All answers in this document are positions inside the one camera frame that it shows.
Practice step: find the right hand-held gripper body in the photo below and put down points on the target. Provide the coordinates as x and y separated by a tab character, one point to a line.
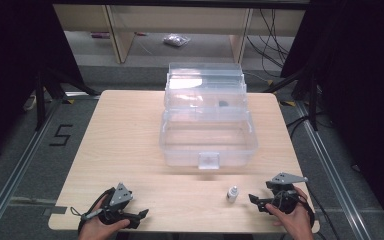
285	193

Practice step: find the person's left hand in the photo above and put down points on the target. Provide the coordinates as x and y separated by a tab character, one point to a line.
96	230

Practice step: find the black metal stand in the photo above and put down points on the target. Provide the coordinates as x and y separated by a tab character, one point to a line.
313	100
40	100

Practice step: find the metal floor rail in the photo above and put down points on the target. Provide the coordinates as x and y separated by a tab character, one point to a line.
333	170
16	170

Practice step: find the small dark object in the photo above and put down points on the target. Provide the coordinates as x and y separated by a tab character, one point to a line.
223	103

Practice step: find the beige wooden shelf unit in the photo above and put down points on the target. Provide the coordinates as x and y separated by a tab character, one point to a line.
123	36

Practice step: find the person's right hand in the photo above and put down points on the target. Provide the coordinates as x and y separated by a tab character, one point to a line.
296	223

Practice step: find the dark curtain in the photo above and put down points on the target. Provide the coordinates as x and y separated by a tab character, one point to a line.
363	83
10	66

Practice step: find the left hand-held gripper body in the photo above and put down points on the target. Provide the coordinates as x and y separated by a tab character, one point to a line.
120	195

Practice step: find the clear plastic bag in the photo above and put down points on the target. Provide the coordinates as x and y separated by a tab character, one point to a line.
176	40

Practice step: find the small white dropper bottle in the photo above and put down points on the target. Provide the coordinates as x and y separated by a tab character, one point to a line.
232	194

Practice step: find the clear plastic tiered storage box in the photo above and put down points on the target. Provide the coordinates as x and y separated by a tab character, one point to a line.
210	133

